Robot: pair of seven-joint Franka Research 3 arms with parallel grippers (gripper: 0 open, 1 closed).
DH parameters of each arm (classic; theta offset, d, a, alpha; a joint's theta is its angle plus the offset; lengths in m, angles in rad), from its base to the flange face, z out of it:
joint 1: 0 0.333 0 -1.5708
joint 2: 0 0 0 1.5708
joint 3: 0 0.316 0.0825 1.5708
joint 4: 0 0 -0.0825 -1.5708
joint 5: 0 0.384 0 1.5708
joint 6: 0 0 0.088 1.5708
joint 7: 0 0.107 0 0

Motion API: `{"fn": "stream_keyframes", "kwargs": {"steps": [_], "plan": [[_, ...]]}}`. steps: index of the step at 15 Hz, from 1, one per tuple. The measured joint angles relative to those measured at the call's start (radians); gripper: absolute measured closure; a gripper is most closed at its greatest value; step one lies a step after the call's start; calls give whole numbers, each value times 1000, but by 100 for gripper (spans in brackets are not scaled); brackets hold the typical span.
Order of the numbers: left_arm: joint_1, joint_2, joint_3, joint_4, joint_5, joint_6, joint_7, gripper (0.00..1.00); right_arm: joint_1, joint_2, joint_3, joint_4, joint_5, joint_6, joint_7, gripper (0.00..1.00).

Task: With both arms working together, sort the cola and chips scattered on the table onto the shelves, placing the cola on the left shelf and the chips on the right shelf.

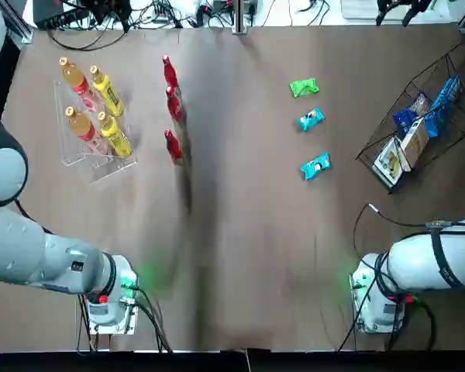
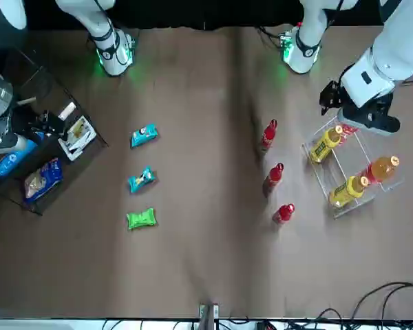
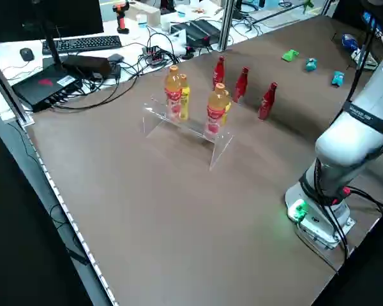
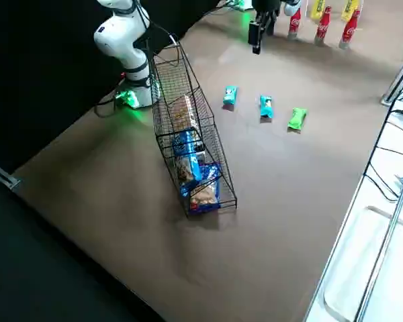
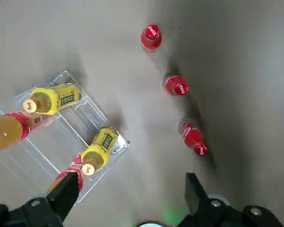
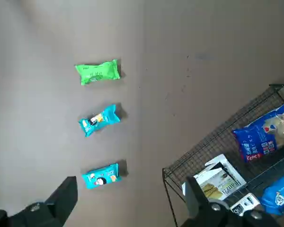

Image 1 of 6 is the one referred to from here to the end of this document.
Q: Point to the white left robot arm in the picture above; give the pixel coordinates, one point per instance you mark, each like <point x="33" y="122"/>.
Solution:
<point x="42" y="252"/>

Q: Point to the orange tea bottle red label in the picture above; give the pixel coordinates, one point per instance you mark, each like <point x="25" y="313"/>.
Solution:
<point x="75" y="79"/>
<point x="81" y="128"/>

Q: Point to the tall blue cookie packet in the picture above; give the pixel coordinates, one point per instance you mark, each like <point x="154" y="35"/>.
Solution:
<point x="445" y="97"/>

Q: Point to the black box red logo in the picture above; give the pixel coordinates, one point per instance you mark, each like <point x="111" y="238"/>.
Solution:
<point x="58" y="13"/>

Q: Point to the teal chips packet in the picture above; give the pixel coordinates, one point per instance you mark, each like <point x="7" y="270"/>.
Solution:
<point x="311" y="119"/>
<point x="315" y="166"/>

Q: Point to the yellow drink bottle green label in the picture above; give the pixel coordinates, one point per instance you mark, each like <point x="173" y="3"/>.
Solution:
<point x="108" y="93"/>
<point x="114" y="135"/>

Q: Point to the red cola bottle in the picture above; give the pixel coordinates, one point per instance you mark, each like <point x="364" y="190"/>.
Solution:
<point x="173" y="147"/>
<point x="174" y="104"/>
<point x="170" y="73"/>

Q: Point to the aluminium post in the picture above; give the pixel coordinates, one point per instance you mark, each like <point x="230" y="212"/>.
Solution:
<point x="242" y="19"/>

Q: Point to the small blue snack packet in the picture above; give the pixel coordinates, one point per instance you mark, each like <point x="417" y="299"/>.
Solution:
<point x="404" y="120"/>

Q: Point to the white box food picture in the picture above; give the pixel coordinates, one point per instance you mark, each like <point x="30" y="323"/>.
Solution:
<point x="389" y="162"/>

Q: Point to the clear acrylic shelf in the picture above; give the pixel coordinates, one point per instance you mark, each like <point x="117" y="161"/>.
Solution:
<point x="73" y="160"/>

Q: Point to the white brown snack box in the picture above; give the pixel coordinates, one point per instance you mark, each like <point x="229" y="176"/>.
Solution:
<point x="414" y="145"/>

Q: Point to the green chips packet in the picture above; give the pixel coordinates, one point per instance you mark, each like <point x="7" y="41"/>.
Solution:
<point x="304" y="88"/>

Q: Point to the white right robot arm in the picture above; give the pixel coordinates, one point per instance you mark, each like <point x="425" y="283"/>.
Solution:
<point x="414" y="259"/>

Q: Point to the tan cracker print packet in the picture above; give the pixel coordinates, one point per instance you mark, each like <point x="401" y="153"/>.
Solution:
<point x="421" y="104"/>

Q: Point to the usb hub red plugs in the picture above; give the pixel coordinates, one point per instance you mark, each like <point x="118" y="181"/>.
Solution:
<point x="160" y="14"/>

